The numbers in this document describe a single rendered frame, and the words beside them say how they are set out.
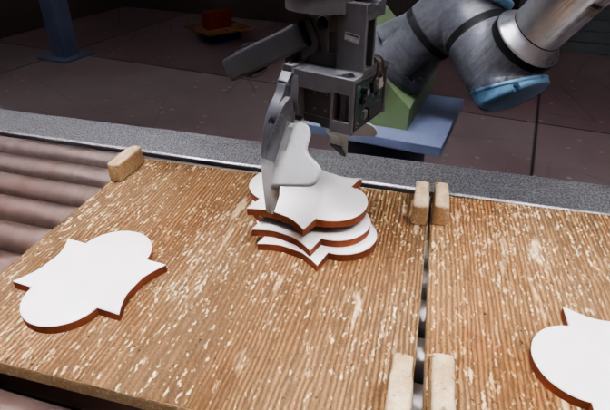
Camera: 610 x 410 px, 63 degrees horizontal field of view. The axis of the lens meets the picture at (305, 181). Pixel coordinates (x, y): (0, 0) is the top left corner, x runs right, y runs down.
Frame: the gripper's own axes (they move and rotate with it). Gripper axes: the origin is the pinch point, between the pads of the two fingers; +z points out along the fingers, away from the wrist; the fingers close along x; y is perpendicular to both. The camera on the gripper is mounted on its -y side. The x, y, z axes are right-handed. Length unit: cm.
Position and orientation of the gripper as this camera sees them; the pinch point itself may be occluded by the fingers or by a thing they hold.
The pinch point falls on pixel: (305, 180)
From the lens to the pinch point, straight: 54.7
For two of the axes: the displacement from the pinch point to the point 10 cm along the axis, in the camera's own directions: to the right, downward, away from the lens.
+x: 5.4, -4.2, 7.3
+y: 8.4, 2.7, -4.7
